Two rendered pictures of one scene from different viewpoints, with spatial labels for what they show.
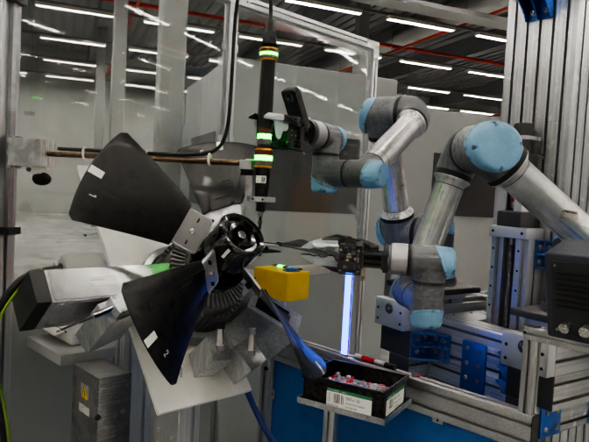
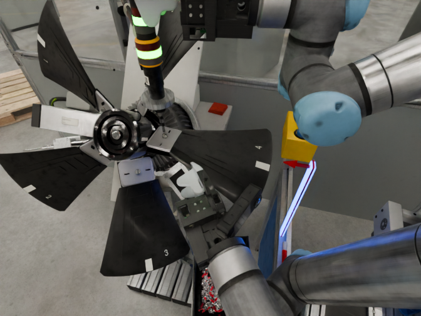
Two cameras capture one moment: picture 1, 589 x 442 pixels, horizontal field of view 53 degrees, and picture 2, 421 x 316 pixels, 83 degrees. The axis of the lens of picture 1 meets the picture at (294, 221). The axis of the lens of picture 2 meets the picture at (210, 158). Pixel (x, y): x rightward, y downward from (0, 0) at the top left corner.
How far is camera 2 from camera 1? 1.36 m
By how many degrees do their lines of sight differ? 67
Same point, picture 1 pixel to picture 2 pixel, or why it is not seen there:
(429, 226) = (334, 271)
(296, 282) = (297, 148)
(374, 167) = (307, 115)
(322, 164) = (287, 56)
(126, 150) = (50, 21)
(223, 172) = (167, 44)
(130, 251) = (140, 88)
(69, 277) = (51, 114)
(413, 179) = not seen: outside the picture
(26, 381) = not seen: hidden behind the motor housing
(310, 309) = (407, 135)
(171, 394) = not seen: hidden behind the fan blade
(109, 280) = (73, 121)
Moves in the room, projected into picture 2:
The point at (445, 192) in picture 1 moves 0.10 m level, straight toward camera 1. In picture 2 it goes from (402, 273) to (308, 310)
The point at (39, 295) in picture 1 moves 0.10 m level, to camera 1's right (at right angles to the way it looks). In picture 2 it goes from (33, 121) to (36, 139)
